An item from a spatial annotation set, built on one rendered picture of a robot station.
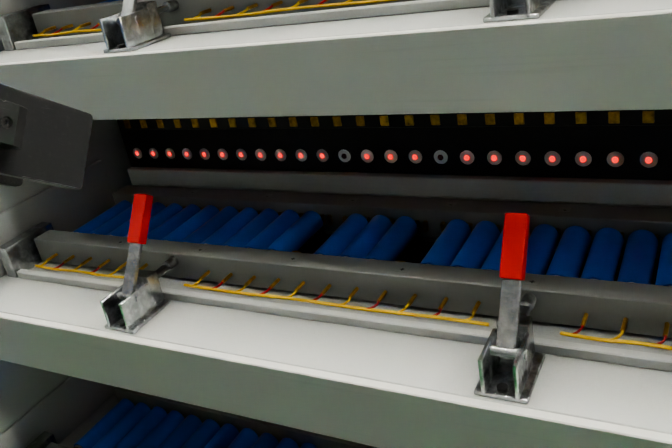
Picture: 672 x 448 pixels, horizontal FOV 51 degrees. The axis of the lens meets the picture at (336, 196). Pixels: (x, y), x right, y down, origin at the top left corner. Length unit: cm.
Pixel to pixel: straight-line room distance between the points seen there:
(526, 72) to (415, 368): 17
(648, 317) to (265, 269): 25
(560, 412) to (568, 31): 18
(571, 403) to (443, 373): 7
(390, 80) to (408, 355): 16
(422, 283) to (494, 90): 14
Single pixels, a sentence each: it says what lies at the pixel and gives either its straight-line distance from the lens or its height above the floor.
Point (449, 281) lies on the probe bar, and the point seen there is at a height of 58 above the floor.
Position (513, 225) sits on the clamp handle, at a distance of 38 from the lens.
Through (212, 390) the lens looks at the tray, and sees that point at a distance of 48.
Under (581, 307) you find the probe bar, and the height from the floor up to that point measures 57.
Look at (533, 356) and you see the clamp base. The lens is 41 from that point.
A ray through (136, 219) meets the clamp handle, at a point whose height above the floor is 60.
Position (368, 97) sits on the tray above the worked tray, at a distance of 40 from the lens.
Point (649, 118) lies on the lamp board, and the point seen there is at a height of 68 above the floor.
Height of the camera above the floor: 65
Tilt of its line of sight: 3 degrees down
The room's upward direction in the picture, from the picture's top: 1 degrees clockwise
